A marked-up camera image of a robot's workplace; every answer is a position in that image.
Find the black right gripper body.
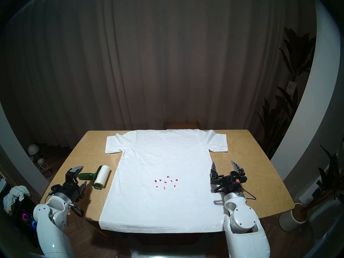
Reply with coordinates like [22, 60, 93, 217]
[210, 172, 248, 194]

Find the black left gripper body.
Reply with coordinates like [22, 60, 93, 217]
[57, 172, 81, 203]

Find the green handled lint roller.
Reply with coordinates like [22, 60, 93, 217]
[78, 165, 111, 190]

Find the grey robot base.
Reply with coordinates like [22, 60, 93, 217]
[128, 246, 229, 258]

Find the large white mushroom lamp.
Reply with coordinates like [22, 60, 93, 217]
[28, 144, 39, 161]

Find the computer with rgb fans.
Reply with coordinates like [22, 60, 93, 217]
[12, 197, 41, 247]

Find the white t-shirt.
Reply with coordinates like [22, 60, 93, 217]
[98, 129, 229, 234]

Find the crumpled white cloth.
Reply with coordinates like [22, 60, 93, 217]
[3, 185, 31, 213]

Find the white curved arch pillar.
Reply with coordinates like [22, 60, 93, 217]
[0, 100, 50, 196]
[270, 0, 342, 199]

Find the plant in white pot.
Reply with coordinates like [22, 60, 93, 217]
[279, 138, 344, 232]

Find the brown pleated curtain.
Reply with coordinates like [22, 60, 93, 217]
[5, 0, 317, 149]

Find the tall dark leafy plant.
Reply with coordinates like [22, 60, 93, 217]
[257, 27, 317, 158]

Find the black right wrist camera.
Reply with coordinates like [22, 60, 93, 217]
[231, 171, 248, 184]

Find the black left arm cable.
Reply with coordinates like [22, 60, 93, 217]
[44, 192, 85, 218]

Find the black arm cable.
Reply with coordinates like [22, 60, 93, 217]
[44, 192, 85, 218]
[241, 186, 257, 201]

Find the white floor cable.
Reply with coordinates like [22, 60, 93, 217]
[38, 153, 50, 171]

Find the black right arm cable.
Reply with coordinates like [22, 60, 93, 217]
[241, 186, 257, 201]

